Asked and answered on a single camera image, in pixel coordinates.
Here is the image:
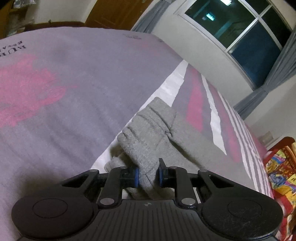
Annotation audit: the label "colourful red yellow blanket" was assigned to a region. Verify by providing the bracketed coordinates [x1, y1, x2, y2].
[263, 137, 295, 240]

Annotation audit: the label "grey curtain right of window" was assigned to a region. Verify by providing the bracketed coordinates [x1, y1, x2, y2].
[234, 29, 296, 120]

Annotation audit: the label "grey curtain of window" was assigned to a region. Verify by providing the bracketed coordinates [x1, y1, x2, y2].
[131, 0, 174, 34]
[234, 29, 296, 120]

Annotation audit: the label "grey knitted pants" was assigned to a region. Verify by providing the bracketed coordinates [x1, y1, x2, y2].
[105, 97, 229, 199]

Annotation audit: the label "wooden shelf unit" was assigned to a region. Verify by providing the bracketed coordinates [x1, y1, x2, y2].
[1, 0, 38, 39]

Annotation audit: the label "white framed window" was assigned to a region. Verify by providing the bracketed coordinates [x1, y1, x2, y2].
[175, 0, 292, 90]

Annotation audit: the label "grey curtain left of window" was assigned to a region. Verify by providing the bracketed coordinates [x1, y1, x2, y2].
[131, 0, 174, 34]

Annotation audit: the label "brown wooden door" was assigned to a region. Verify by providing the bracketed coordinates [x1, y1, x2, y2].
[85, 0, 152, 30]

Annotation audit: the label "striped purple pink bed sheet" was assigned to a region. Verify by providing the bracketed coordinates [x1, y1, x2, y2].
[1, 27, 272, 240]

